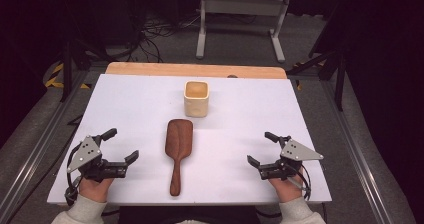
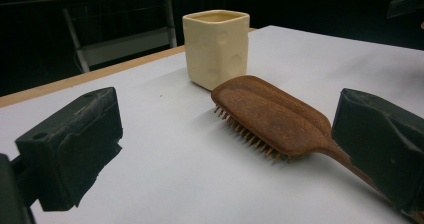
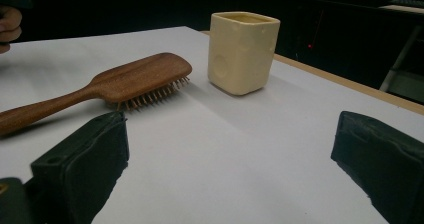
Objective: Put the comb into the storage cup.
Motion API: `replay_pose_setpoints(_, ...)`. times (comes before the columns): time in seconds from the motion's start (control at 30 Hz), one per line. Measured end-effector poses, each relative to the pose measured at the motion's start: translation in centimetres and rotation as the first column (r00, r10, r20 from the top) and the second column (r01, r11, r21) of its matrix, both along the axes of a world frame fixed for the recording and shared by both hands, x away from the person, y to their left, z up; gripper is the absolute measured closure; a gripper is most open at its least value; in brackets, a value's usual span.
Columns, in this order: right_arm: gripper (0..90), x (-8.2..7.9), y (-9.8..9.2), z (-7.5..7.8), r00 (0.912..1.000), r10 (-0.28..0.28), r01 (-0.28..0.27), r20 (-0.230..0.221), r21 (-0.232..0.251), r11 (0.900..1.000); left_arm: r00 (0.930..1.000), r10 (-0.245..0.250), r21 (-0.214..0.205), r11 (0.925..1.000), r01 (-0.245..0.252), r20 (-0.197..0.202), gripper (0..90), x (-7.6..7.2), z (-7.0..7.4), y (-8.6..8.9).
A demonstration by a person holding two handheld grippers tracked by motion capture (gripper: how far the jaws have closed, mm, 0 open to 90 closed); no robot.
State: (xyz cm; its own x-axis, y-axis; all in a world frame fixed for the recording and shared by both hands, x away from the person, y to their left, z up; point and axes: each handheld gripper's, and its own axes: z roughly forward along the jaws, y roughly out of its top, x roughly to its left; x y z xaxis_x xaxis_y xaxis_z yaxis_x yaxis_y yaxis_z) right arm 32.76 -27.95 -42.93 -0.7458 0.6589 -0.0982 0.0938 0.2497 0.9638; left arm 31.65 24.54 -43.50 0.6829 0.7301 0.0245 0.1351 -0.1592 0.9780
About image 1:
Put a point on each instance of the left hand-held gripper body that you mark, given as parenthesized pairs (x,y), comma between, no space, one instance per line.
(87,154)

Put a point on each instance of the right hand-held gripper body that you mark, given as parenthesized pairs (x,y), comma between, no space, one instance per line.
(296,152)

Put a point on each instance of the brown wooden hairbrush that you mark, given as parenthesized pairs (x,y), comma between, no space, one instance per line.
(178,140)

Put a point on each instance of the cream square cup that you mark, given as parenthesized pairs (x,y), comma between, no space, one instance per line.
(196,105)

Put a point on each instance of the person's left hand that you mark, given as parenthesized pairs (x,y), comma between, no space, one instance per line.
(95,190)

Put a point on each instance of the person's right hand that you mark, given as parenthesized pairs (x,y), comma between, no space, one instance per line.
(286,189)

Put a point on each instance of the white board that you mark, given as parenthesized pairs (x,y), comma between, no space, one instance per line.
(233,117)

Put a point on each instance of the yellow black floor tape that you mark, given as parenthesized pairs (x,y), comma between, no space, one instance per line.
(56,75)
(299,84)

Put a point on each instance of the black metal stand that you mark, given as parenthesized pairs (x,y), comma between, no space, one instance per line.
(68,67)
(340,84)

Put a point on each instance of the aluminium rail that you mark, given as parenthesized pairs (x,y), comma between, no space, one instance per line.
(30,157)
(360,164)

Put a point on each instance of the white metal table frame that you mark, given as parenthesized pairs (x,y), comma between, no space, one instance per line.
(240,6)

